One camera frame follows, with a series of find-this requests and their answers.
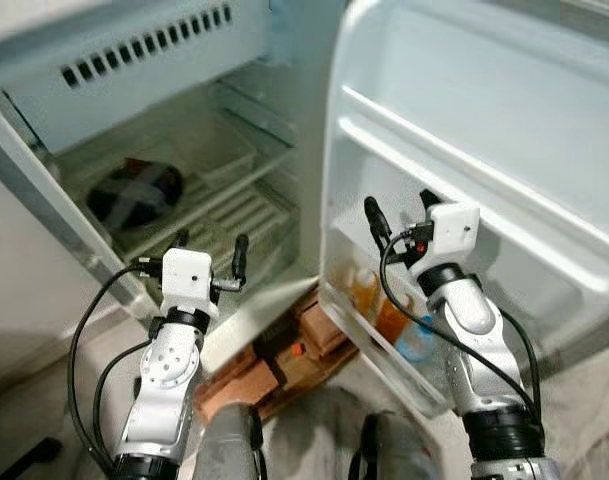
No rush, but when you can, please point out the grey fridge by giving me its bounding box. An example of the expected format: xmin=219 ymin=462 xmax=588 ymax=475
xmin=0 ymin=0 xmax=335 ymax=376

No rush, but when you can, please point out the dark bag with grey cross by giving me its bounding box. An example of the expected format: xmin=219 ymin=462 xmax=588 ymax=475
xmin=86 ymin=157 xmax=186 ymax=230

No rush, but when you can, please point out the orange bottle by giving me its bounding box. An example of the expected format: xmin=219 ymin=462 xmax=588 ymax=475
xmin=348 ymin=268 xmax=417 ymax=343

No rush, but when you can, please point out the blue bottle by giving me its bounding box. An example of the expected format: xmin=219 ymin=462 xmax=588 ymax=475
xmin=394 ymin=315 xmax=442 ymax=368

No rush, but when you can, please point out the wooden pallet with bricks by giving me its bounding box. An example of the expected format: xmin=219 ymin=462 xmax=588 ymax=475
xmin=192 ymin=288 xmax=362 ymax=423

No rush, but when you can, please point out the grey robot left leg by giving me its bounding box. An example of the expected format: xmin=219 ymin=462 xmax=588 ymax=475
xmin=192 ymin=402 xmax=268 ymax=480

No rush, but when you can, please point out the grey robot leg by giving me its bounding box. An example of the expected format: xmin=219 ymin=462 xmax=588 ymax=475
xmin=192 ymin=402 xmax=268 ymax=480
xmin=348 ymin=411 xmax=447 ymax=480

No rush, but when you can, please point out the grey robot right leg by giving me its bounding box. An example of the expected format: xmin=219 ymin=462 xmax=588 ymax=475
xmin=348 ymin=411 xmax=447 ymax=480

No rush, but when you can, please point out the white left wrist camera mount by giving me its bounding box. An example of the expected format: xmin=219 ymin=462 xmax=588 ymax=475
xmin=161 ymin=250 xmax=214 ymax=316

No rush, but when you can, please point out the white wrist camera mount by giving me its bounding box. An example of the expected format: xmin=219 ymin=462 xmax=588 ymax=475
xmin=161 ymin=250 xmax=214 ymax=316
xmin=424 ymin=202 xmax=483 ymax=269

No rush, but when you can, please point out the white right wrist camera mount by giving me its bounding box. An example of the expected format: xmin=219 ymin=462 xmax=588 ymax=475
xmin=424 ymin=202 xmax=483 ymax=269

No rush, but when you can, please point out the white wire fridge shelf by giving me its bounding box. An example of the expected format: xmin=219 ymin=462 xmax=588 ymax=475
xmin=117 ymin=175 xmax=298 ymax=277

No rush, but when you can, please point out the long black right arm cable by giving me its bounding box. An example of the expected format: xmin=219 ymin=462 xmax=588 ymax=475
xmin=378 ymin=235 xmax=541 ymax=417

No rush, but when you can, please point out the long black arm cable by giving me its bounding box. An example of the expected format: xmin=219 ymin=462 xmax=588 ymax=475
xmin=378 ymin=235 xmax=541 ymax=417
xmin=68 ymin=257 xmax=166 ymax=474

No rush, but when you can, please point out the long black left arm cable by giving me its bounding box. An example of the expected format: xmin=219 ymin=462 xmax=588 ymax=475
xmin=68 ymin=257 xmax=166 ymax=474

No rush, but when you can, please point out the short black left arm cable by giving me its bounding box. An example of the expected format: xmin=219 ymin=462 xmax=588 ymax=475
xmin=91 ymin=338 xmax=152 ymax=463

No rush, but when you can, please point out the short black arm cable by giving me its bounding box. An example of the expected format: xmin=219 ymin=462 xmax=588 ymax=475
xmin=497 ymin=308 xmax=544 ymax=413
xmin=91 ymin=338 xmax=152 ymax=463

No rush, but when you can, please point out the short black right arm cable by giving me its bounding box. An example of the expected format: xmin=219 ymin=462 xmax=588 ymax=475
xmin=497 ymin=308 xmax=544 ymax=413

